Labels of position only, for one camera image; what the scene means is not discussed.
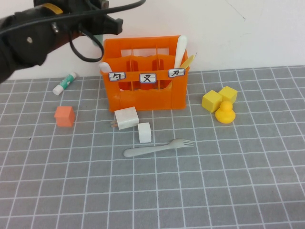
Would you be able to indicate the white plastic knife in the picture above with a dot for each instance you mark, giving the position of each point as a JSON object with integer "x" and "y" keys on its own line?
{"x": 181, "y": 47}

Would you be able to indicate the pink plastic spoon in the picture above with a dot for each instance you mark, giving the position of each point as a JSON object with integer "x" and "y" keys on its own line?
{"x": 104, "y": 66}

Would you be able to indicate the yellow cube block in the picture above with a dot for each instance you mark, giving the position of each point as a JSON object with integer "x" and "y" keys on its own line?
{"x": 210, "y": 101}
{"x": 229, "y": 93}

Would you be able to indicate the white charger plug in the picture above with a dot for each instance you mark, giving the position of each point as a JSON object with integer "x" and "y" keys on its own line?
{"x": 127, "y": 118}

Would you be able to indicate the green and white glue stick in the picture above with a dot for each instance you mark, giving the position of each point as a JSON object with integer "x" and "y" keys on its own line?
{"x": 64, "y": 83}

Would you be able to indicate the yellow plastic knife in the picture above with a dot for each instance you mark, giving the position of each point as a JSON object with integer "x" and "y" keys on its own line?
{"x": 188, "y": 61}

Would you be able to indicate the grey plastic fork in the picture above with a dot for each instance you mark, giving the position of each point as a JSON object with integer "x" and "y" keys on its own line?
{"x": 147, "y": 150}

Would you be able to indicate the black covered left robot arm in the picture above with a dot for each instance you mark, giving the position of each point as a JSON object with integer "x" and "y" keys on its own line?
{"x": 23, "y": 45}

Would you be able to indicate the orange plastic cutlery holder crate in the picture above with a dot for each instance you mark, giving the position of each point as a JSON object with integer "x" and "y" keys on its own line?
{"x": 143, "y": 100}

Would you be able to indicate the white cube block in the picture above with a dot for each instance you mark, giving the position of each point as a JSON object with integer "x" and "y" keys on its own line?
{"x": 144, "y": 132}

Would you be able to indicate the yellow rubber duck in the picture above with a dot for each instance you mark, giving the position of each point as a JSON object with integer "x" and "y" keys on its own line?
{"x": 225, "y": 114}

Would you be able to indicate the paper label marked fork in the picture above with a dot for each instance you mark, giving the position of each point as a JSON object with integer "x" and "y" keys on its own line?
{"x": 147, "y": 78}

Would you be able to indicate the yellow tape tag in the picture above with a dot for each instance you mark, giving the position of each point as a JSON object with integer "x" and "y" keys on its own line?
{"x": 54, "y": 7}

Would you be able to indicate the paper label marked spoon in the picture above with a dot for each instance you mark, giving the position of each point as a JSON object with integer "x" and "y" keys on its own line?
{"x": 116, "y": 76}

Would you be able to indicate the grey grid tablecloth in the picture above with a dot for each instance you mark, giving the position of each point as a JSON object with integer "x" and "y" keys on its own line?
{"x": 238, "y": 179}

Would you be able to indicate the paper label marked knife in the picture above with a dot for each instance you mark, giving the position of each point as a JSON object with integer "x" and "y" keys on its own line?
{"x": 176, "y": 73}

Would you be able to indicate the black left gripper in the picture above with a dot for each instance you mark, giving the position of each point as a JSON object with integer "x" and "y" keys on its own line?
{"x": 90, "y": 23}

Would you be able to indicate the salmon orange toy block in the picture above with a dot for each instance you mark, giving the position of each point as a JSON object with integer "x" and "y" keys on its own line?
{"x": 64, "y": 117}

